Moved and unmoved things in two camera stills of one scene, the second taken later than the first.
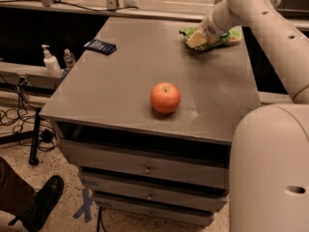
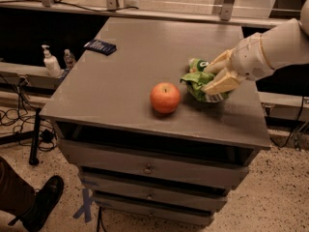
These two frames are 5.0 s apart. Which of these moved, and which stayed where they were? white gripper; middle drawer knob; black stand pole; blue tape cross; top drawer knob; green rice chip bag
Moved: white gripper; green rice chip bag
Stayed: middle drawer knob; black stand pole; blue tape cross; top drawer knob
